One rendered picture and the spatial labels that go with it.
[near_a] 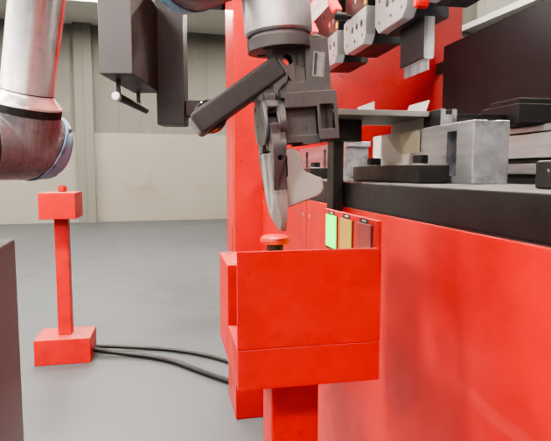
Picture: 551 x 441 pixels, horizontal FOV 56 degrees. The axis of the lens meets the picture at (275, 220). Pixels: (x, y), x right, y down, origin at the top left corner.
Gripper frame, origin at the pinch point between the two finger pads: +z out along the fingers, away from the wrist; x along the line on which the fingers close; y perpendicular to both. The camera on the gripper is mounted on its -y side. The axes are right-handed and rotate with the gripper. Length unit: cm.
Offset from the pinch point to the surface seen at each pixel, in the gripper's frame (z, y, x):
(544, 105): -13, 60, 30
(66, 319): 59, -67, 199
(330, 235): 4.2, 9.8, 11.3
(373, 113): -13.6, 24.2, 27.7
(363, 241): 3.4, 9.9, -1.4
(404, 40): -28, 37, 40
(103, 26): -59, -29, 139
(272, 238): 3.2, 1.0, 8.1
